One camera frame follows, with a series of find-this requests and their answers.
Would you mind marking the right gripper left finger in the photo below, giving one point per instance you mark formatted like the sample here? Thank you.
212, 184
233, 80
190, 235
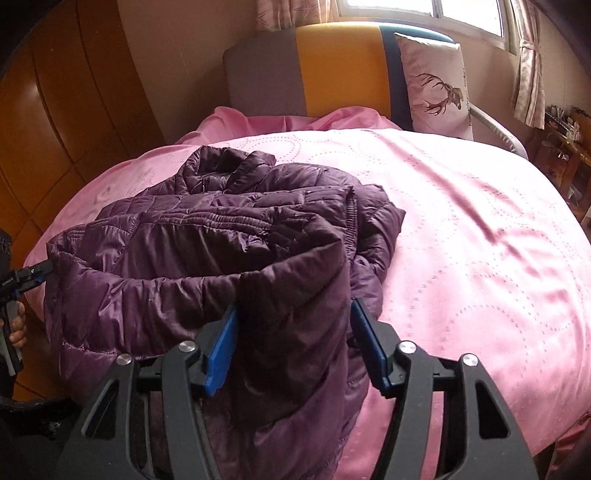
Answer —
145, 420

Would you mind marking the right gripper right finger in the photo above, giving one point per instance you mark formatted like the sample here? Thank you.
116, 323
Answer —
480, 437

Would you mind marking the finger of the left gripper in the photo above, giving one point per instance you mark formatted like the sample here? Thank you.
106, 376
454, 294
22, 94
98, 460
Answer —
27, 275

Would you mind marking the purple quilted down jacket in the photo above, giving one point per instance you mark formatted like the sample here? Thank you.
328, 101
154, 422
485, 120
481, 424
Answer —
289, 245

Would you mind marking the left hand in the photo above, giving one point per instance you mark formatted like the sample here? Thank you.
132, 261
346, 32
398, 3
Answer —
18, 326

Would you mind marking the pink bed cover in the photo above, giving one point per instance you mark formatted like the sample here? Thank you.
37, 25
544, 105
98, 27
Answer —
489, 260

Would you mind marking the brown wooden wardrobe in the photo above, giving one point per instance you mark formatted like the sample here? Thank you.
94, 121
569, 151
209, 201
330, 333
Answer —
72, 106

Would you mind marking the cluttered wooden side table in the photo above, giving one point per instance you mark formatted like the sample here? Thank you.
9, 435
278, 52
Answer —
566, 163

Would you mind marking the grey yellow blue headboard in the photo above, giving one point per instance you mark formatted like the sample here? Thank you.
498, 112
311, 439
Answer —
316, 69

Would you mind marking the pink patterned curtain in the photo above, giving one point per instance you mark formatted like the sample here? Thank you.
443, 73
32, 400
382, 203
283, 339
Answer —
529, 95

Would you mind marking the deer print pillow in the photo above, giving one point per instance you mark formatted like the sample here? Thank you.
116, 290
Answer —
437, 86

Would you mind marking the bright window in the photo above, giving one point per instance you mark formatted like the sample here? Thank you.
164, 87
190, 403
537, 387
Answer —
489, 21

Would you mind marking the grey curved bed rail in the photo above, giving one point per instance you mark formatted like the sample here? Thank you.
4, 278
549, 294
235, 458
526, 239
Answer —
512, 143

